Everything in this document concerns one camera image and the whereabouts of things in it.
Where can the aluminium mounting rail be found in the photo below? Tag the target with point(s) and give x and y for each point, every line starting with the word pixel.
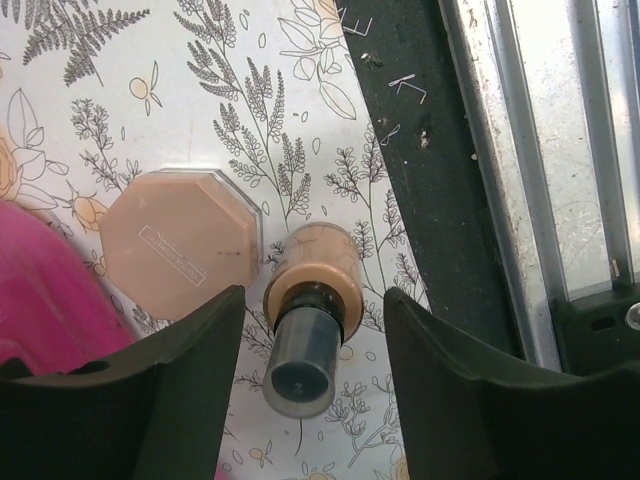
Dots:
pixel 511 133

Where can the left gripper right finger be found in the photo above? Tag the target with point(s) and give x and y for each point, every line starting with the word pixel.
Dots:
pixel 470 411

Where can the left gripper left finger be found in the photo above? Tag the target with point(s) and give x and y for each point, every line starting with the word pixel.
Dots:
pixel 154 410

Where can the foundation bottle black cap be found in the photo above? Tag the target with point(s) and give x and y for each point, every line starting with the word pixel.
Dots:
pixel 313 303

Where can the octagonal beige powder compact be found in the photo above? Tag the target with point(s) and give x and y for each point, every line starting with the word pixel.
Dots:
pixel 176 238

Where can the pink and teal suitcase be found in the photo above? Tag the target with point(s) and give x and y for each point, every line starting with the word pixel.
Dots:
pixel 55 317

